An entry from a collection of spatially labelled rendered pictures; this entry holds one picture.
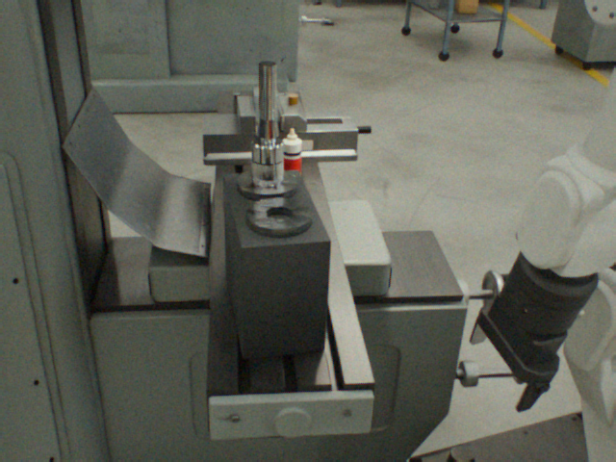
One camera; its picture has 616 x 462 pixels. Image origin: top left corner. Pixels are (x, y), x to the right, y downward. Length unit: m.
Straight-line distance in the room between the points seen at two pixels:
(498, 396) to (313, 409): 1.45
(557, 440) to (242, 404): 0.67
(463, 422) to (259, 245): 1.46
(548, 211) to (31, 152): 0.86
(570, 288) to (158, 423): 1.09
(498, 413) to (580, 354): 1.27
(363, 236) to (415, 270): 0.15
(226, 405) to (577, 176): 0.53
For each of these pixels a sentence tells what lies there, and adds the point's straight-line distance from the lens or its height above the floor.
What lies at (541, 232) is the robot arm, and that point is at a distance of 0.75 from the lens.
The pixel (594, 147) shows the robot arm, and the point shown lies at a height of 1.30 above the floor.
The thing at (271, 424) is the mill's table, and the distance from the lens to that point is 0.98.
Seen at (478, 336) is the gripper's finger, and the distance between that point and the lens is 0.97.
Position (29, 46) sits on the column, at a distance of 1.23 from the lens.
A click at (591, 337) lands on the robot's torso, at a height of 0.97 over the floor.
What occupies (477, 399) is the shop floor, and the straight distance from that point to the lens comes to 2.33.
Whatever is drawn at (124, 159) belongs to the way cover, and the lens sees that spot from 1.52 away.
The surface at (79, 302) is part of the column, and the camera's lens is 1.44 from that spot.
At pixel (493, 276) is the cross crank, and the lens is 1.69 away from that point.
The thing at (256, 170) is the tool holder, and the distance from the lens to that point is 1.00.
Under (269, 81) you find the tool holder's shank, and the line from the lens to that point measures 0.96.
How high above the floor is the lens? 1.56
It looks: 30 degrees down
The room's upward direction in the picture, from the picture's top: 2 degrees clockwise
